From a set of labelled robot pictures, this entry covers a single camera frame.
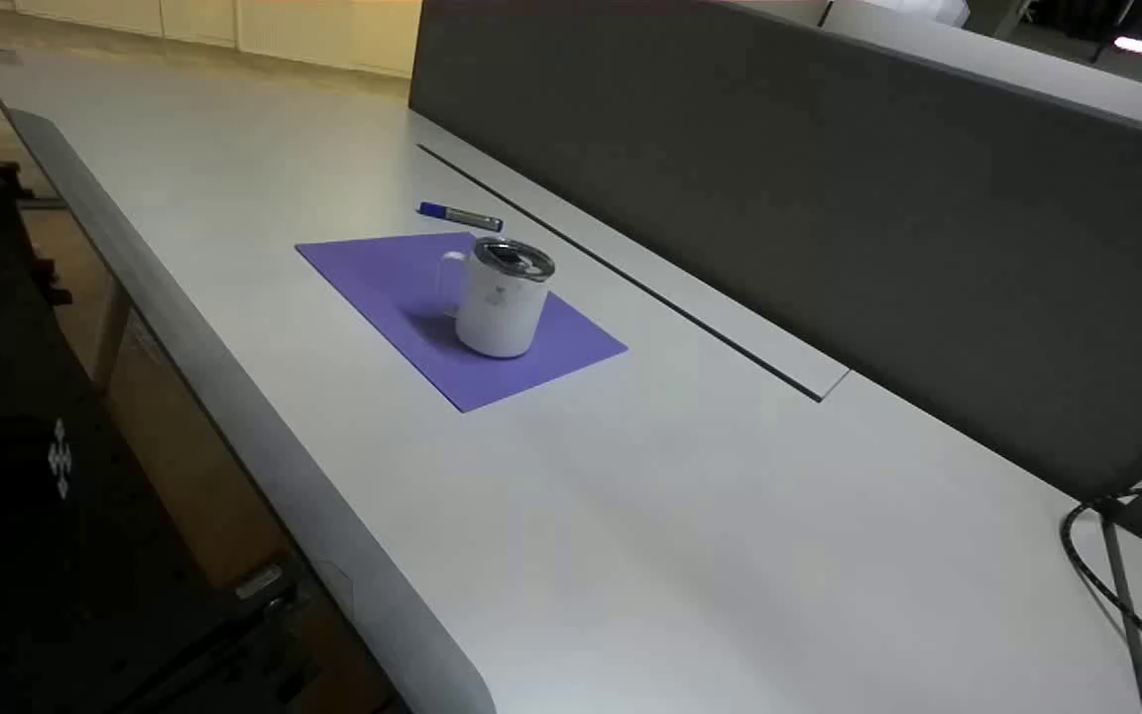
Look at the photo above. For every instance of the white flask with grey lid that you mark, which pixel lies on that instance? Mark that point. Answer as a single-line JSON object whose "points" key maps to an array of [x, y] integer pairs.
{"points": [[502, 308]]}

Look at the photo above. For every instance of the blue marker pen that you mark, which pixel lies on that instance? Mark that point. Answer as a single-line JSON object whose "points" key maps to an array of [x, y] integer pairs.
{"points": [[460, 217]]}

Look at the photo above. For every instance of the purple rectangular mat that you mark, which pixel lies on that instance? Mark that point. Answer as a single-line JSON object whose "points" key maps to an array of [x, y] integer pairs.
{"points": [[394, 295]]}

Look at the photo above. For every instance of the grey desk partition panel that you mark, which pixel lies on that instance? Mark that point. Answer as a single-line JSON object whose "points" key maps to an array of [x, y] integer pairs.
{"points": [[793, 201]]}

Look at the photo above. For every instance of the beige wooden cabinet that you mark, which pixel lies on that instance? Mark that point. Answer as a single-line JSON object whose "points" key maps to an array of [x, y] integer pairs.
{"points": [[295, 23]]}

